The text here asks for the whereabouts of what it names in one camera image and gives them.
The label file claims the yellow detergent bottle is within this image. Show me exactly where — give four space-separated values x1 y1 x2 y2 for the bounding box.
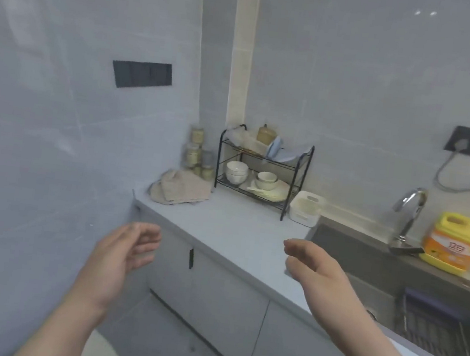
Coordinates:
417 209 470 278

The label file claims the black wall socket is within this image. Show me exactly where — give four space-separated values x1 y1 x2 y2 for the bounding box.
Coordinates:
444 124 470 157

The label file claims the grey blue container lid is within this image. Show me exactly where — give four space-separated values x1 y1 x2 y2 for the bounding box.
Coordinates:
264 135 285 161

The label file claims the white round object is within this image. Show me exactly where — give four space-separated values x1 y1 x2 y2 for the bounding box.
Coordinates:
78 329 131 356

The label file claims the grey kitchen sink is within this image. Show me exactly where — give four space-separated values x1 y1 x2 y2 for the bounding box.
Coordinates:
291 216 470 356

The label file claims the person's right hand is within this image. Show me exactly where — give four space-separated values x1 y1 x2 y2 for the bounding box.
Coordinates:
273 237 370 339

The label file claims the chrome kitchen faucet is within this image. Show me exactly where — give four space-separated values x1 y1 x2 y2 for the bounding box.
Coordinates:
386 185 432 259

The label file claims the dark blue sink rack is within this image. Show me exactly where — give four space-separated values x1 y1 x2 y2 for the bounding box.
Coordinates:
390 285 470 356

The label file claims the clear lid blue rim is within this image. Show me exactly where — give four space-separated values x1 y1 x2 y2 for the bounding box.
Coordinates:
278 145 311 168

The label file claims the white plastic basket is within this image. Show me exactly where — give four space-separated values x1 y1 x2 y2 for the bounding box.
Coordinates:
287 189 328 229

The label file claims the grey wall cabinet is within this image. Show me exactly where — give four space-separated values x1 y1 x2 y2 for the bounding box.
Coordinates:
110 57 175 95

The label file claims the cream plate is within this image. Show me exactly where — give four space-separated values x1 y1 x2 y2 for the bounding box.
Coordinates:
243 175 291 204

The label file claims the black wire dish rack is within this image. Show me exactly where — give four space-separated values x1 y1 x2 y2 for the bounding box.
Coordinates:
210 122 317 225

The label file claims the white bowl red rim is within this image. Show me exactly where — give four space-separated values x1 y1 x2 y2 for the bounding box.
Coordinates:
225 160 250 177

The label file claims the person's left hand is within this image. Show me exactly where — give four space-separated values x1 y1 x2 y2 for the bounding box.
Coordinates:
72 215 164 315

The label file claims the cream bowl green rim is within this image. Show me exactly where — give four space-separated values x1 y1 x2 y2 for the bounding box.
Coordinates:
253 177 279 192

